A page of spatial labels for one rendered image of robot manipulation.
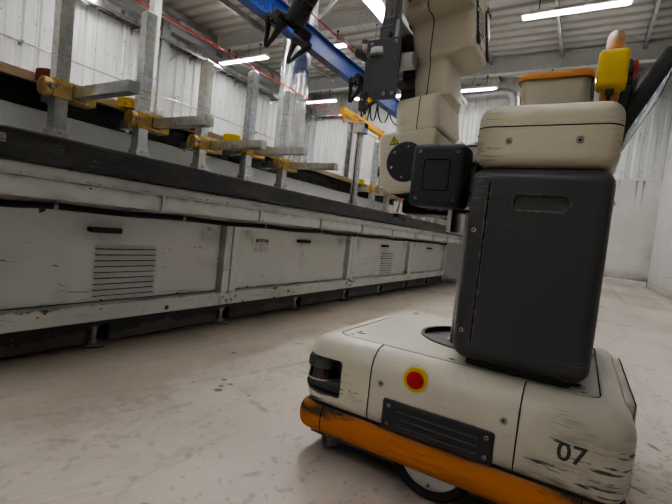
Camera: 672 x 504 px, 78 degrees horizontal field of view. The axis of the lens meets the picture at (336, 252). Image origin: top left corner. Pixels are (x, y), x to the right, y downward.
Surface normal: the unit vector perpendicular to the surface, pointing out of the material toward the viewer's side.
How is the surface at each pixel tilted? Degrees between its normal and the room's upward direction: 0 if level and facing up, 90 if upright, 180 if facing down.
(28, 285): 90
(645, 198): 90
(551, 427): 90
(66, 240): 91
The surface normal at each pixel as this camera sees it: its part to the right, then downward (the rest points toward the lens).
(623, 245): -0.51, -0.01
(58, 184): 0.85, 0.12
